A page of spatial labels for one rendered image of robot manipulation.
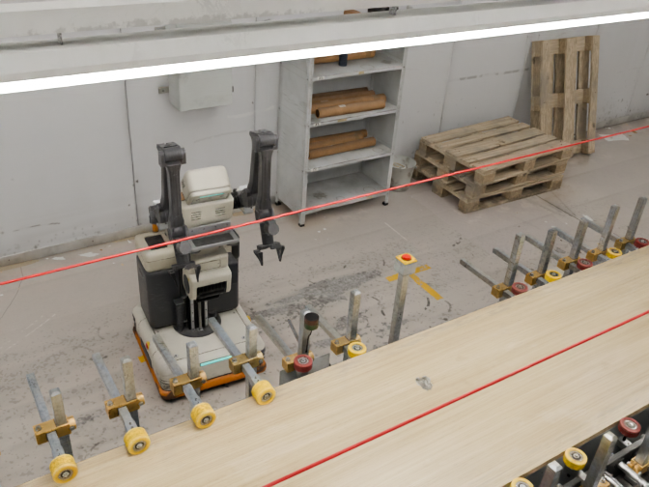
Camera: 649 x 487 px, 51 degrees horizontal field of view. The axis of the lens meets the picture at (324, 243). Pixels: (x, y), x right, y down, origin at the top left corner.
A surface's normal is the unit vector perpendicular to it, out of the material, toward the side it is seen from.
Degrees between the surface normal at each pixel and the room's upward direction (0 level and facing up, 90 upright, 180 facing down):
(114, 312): 0
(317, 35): 61
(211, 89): 90
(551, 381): 0
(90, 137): 90
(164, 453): 0
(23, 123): 90
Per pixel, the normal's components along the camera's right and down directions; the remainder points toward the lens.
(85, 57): 0.50, 0.00
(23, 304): 0.07, -0.84
